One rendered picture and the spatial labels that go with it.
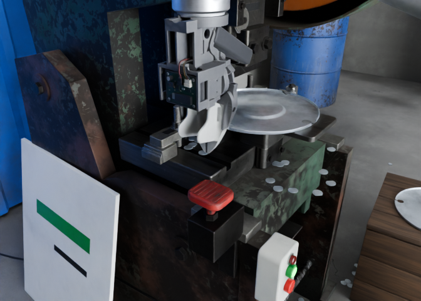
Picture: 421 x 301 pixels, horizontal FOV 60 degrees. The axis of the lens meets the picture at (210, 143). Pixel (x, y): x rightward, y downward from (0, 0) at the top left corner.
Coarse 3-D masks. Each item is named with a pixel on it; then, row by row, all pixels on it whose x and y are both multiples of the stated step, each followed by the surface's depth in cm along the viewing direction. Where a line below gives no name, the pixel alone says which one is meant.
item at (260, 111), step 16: (240, 96) 99; (256, 96) 99; (272, 96) 99; (288, 96) 99; (240, 112) 87; (256, 112) 87; (272, 112) 87; (288, 112) 89; (304, 112) 89; (240, 128) 80; (256, 128) 80; (272, 128) 80; (288, 128) 80; (304, 128) 80
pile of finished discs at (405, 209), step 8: (400, 192) 133; (408, 192) 134; (416, 192) 134; (408, 200) 129; (416, 200) 129; (400, 208) 125; (408, 208) 125; (416, 208) 125; (408, 216) 122; (416, 216) 122; (416, 224) 118
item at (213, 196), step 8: (200, 184) 65; (208, 184) 65; (216, 184) 65; (192, 192) 63; (200, 192) 62; (208, 192) 62; (216, 192) 63; (224, 192) 63; (232, 192) 63; (192, 200) 62; (200, 200) 61; (208, 200) 60; (216, 200) 60; (224, 200) 61; (208, 208) 60; (216, 208) 60
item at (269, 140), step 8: (320, 120) 85; (328, 120) 85; (312, 128) 81; (320, 128) 81; (328, 128) 83; (240, 136) 91; (248, 136) 90; (256, 136) 88; (264, 136) 87; (272, 136) 89; (280, 136) 93; (296, 136) 79; (304, 136) 78; (312, 136) 77; (256, 144) 89; (264, 144) 88; (272, 144) 90; (280, 144) 94; (256, 152) 90; (264, 152) 89; (272, 152) 91; (280, 152) 95; (256, 160) 91; (264, 160) 90; (272, 160) 90
